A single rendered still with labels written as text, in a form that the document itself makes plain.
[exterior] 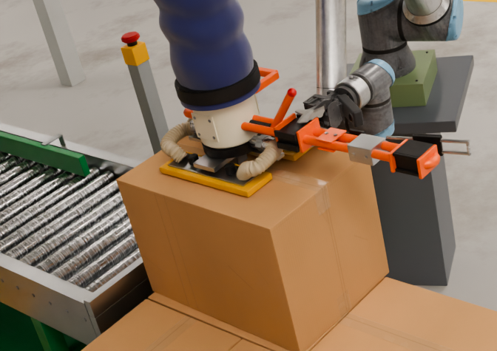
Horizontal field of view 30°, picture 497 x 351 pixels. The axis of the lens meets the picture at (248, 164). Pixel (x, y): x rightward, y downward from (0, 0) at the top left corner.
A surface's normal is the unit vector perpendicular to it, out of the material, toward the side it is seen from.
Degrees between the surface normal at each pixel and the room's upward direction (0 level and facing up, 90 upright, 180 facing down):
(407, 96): 90
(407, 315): 0
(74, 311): 90
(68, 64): 90
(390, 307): 0
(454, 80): 0
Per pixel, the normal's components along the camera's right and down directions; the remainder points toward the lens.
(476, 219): -0.22, -0.86
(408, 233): -0.31, 0.51
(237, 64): 0.54, 0.15
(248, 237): -0.66, 0.48
